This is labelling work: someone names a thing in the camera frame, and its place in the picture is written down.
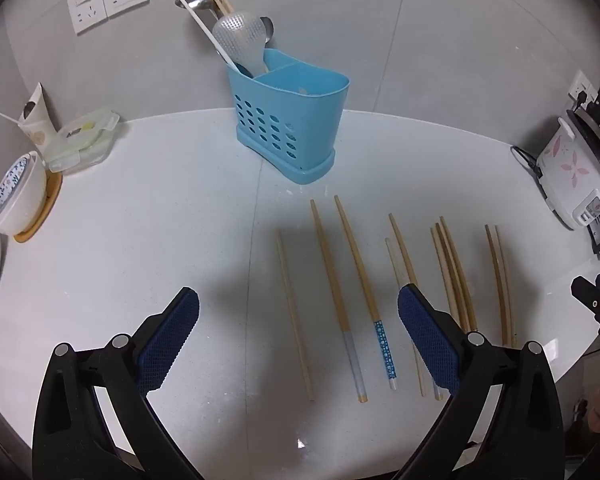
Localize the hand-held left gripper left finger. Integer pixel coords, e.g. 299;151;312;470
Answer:
31;287;206;480

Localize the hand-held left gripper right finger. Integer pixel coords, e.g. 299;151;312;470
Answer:
397;284;566;480

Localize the bamboo chopstick translucent end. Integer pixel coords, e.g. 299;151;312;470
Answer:
309;199;369;404
385;238;444;402

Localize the bamboo chopstick blue dotted end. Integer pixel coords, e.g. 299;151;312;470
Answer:
333;195;399;391

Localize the plain bamboo chopstick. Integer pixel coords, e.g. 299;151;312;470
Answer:
439;216;479;333
276;229;316;402
495;225;521;347

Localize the pale bamboo chopstick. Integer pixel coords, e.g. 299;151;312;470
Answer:
430;227;466;333

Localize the blue plastic utensil holder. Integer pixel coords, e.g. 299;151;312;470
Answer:
226;49;351;184

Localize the white floral rice cooker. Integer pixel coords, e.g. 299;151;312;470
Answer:
536;109;600;232

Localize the wooden coaster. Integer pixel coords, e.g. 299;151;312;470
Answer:
12;172;63;244

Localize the white bowl blue pattern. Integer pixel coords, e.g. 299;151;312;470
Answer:
0;151;48;236

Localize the clear plastic food container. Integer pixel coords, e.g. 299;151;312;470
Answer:
44;106;121;176

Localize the white paper cup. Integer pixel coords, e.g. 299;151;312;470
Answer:
17;82;59;150

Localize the translucent white rice paddle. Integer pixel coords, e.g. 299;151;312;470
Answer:
211;10;268;77

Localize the black power cable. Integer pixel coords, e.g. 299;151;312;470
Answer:
511;145;548;196

